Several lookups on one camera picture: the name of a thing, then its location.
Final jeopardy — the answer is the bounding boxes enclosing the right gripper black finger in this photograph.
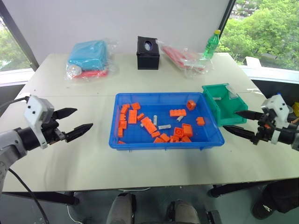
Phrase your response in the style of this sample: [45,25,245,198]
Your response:
[222,125,257,146]
[235,110,266,120]

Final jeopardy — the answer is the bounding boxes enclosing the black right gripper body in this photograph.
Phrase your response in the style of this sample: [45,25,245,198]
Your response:
[253,112,278,144]

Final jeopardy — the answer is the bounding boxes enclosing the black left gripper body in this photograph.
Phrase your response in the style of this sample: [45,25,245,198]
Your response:
[41,111,68,145]

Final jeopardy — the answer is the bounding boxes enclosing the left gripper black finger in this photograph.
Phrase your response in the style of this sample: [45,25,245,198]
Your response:
[55,107,78,121]
[65,123,94,143]

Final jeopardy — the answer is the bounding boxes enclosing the green plastic bin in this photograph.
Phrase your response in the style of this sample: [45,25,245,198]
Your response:
[201,83,249,127]

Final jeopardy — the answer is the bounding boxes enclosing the black tissue box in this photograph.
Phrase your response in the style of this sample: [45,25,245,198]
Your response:
[136,35,161,70]

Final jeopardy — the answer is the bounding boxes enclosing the red foam pack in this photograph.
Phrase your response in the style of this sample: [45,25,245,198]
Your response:
[73,68,109,79]

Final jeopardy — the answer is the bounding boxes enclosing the square orange building block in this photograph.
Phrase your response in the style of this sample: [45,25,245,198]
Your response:
[182,123,194,137]

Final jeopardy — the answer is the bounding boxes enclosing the long orange building block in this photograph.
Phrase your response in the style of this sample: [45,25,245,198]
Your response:
[128,109,138,125]
[169,109,187,118]
[141,117,157,134]

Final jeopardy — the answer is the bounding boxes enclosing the black table leg bar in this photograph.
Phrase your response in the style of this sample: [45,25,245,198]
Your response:
[1,190,80,206]
[207,180,278,198]

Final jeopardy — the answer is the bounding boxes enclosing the teal foam pack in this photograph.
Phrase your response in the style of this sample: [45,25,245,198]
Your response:
[67,40,109,72]

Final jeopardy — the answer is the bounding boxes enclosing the black bag on floor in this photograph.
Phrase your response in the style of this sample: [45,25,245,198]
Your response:
[251,178,299,220]

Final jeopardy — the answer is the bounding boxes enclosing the clear plastic bag teal contents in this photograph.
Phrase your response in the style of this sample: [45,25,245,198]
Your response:
[64,39,119,83]

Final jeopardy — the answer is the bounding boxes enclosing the green bottle yellow cap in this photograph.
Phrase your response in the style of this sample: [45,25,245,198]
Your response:
[202,29,221,59]

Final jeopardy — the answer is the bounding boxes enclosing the blue plastic tray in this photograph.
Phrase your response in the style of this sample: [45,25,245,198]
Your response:
[108,92,225,151]

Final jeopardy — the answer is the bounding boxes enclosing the clear bag of red strips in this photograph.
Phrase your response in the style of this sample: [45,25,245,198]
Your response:
[156,39,214,79]

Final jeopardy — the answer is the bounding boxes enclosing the grey rounded robot knee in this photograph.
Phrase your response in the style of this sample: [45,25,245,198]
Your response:
[107,193,137,224]
[166,200,202,224]

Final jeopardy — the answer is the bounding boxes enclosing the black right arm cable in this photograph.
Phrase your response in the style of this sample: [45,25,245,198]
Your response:
[275,126,299,134]

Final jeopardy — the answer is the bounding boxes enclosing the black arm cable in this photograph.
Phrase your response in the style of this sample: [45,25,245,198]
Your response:
[275,126,299,134]
[0,96,31,111]
[7,168,50,224]

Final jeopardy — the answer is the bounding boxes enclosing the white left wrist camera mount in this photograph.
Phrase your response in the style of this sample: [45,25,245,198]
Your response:
[24,95,55,150]

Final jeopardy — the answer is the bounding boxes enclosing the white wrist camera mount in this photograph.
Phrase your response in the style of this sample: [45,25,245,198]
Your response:
[24,95,55,150]
[261,92,290,145]

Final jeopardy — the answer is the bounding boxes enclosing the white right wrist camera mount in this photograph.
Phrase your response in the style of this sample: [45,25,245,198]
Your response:
[261,92,290,145]

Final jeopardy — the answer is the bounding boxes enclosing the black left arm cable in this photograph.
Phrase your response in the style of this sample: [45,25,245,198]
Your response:
[7,168,50,224]
[0,96,31,111]

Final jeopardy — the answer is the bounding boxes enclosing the white floor cable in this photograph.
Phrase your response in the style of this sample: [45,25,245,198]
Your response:
[66,204,83,224]

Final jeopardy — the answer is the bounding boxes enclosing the dark window frame post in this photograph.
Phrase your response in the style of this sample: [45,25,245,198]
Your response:
[219,0,237,46]
[0,0,40,72]

